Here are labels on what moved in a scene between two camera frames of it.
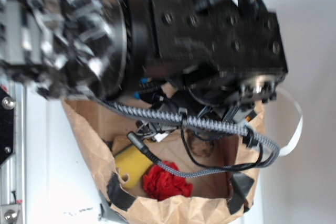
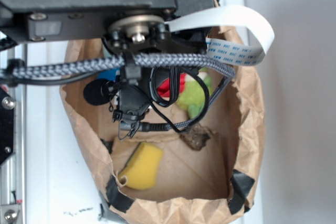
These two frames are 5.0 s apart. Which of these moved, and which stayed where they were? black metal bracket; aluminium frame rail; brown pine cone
Moved: brown pine cone
Stayed: black metal bracket; aluminium frame rail
